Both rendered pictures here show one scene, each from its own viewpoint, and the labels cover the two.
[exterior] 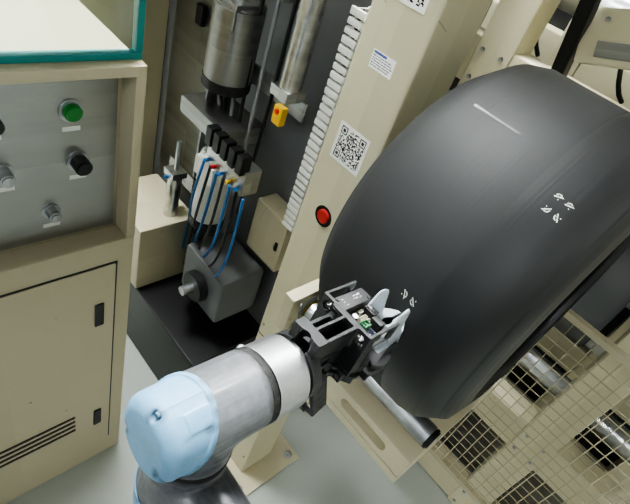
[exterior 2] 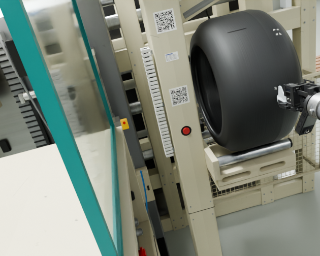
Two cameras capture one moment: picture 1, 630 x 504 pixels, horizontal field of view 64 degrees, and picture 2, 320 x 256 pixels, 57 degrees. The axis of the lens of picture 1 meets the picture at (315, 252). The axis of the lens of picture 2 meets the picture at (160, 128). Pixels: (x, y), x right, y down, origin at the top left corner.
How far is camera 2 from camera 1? 0.79 m
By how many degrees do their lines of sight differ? 35
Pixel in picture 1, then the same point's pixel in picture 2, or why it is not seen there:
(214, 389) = not seen: outside the picture
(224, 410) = not seen: outside the picture
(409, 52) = (180, 44)
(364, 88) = (170, 70)
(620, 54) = (192, 11)
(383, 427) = (278, 157)
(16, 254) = not seen: outside the picture
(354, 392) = (260, 162)
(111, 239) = (148, 226)
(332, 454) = (229, 243)
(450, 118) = (228, 40)
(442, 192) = (254, 55)
